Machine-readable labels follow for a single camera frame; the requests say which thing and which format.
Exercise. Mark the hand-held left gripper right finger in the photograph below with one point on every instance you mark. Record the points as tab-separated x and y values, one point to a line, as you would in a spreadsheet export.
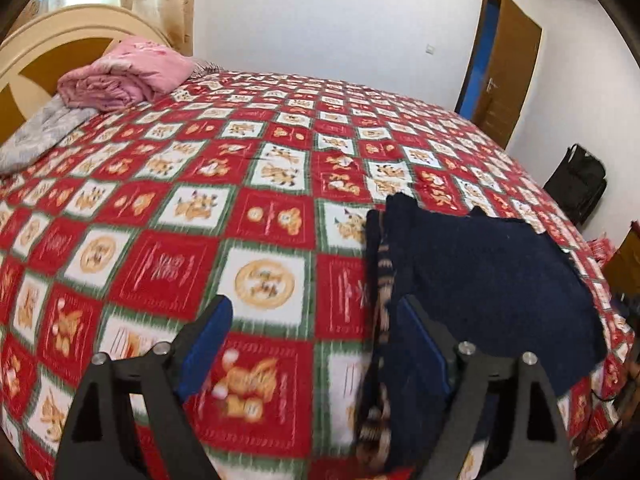
422	345

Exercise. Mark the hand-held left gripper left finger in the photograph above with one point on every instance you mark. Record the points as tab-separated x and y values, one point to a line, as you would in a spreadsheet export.
205	350

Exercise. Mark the navy patterned knit sweater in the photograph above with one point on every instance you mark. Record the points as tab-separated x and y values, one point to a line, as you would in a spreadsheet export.
490	270

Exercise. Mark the red checked printed bedspread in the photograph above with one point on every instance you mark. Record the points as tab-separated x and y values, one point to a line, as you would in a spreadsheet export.
200	185

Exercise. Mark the brown wooden cabinet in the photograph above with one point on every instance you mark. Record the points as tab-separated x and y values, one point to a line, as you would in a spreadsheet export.
625	265

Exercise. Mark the black backpack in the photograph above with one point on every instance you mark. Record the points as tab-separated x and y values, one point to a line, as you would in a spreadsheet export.
575	185

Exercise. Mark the grey blanket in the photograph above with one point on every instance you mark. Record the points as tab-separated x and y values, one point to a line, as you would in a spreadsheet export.
40	132

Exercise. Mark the striped grey pillow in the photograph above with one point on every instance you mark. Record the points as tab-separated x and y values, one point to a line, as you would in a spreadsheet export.
205	68

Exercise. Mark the folded pink quilt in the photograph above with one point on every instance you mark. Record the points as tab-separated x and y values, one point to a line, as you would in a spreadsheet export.
130	72

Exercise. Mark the brown wooden door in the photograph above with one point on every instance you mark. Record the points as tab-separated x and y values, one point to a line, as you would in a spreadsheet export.
515	70

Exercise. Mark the beige patterned curtain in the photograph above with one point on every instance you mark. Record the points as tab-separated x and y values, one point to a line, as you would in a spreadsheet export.
160	5

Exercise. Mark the cream wooden headboard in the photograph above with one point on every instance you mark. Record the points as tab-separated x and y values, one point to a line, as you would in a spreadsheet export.
50	35

